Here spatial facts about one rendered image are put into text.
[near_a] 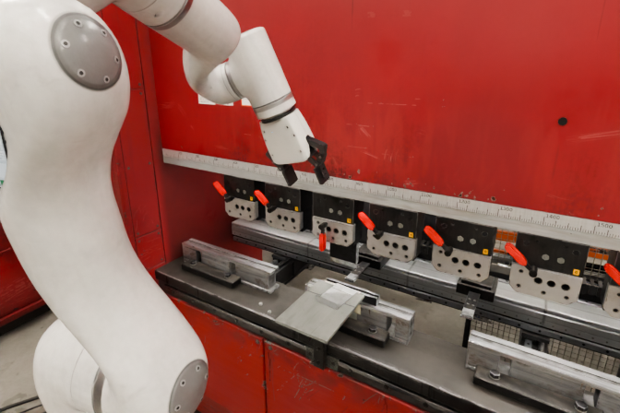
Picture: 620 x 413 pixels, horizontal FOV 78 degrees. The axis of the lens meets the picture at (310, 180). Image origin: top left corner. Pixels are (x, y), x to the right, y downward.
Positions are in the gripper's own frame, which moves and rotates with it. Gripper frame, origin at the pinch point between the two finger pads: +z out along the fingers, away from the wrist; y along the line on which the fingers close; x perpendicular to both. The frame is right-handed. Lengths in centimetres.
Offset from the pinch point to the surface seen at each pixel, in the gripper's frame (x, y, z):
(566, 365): 25, 36, 76
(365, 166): 31.6, -7.6, 14.6
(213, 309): -2, -78, 56
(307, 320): -1, -24, 48
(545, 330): 44, 28, 87
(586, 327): 46, 38, 85
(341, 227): 24.1, -19.5, 32.0
